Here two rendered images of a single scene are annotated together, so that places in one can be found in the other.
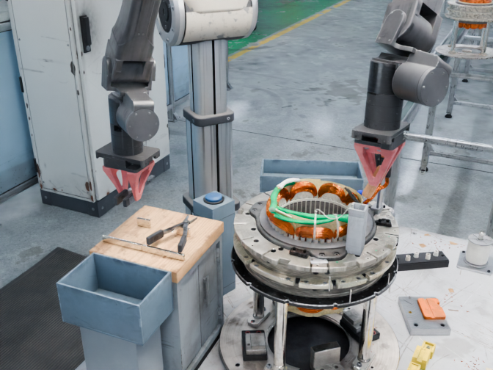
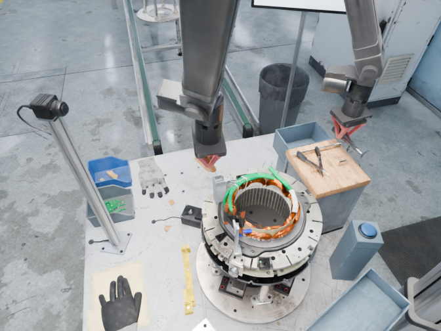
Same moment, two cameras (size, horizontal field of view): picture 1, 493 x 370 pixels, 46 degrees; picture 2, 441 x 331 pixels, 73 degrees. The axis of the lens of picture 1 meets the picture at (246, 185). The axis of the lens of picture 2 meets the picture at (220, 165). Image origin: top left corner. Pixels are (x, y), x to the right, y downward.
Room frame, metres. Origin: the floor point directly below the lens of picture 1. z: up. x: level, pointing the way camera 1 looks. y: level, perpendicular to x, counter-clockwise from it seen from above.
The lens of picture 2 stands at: (1.27, -0.52, 1.77)
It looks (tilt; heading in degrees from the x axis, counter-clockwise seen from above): 47 degrees down; 139
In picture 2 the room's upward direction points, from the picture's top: straight up
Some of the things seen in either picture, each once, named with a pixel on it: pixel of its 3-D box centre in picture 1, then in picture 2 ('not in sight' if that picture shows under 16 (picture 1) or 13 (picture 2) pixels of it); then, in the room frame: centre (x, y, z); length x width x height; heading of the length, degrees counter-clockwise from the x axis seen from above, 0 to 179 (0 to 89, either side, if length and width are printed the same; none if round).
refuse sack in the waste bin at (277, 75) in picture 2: not in sight; (281, 94); (0.02, 1.20, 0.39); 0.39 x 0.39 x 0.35
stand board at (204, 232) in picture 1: (159, 240); (325, 166); (0.99, 0.17, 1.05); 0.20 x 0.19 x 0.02; 157
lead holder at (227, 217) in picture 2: (381, 164); (233, 219); (1.01, -0.26, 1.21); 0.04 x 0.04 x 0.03; 65
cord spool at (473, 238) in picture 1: (477, 250); not in sight; (1.32, -0.62, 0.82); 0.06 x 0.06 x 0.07
